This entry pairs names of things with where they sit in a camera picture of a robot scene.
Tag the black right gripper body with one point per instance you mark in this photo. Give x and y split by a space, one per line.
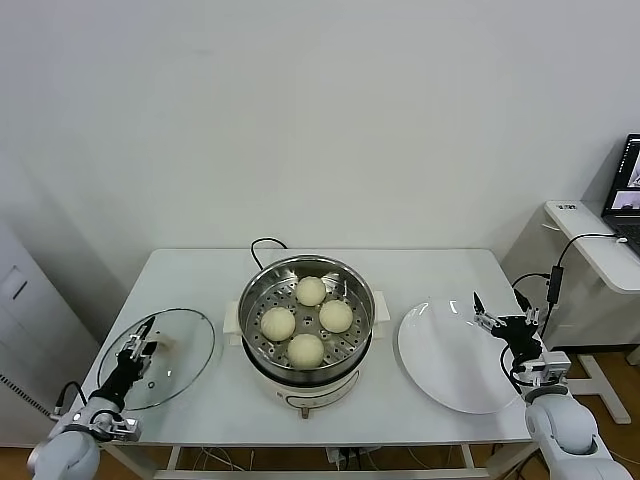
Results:
522 335

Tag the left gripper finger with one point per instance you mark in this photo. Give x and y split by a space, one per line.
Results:
145 354
140 337

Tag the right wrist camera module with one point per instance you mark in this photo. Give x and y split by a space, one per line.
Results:
555 364

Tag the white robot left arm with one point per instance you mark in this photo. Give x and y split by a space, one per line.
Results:
65 452

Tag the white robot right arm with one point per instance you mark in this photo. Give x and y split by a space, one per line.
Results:
565 430

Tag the white table frame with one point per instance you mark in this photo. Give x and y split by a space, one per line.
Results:
468 456

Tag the white power strip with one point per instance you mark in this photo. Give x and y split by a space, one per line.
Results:
334 455

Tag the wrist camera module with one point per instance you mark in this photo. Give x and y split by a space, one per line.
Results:
555 364
122 430

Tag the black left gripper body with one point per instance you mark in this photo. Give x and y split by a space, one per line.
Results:
122 375

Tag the cream electric cooker base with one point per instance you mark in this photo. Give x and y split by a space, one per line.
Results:
320 390

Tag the white side desk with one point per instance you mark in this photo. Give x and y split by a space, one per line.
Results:
582 225

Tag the white steamed baozi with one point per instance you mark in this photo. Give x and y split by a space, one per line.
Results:
305 351
310 291
336 316
278 324

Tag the black laptop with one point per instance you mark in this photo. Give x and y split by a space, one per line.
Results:
625 200

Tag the stainless steel steamer basket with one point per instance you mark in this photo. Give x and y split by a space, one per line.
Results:
260 295

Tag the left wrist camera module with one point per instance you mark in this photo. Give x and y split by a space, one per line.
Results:
122 430

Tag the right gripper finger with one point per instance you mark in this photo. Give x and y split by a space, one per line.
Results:
532 316
487 322

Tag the white round plate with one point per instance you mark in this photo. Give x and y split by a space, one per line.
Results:
440 350

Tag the white cabinet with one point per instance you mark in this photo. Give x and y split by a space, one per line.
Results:
30 325

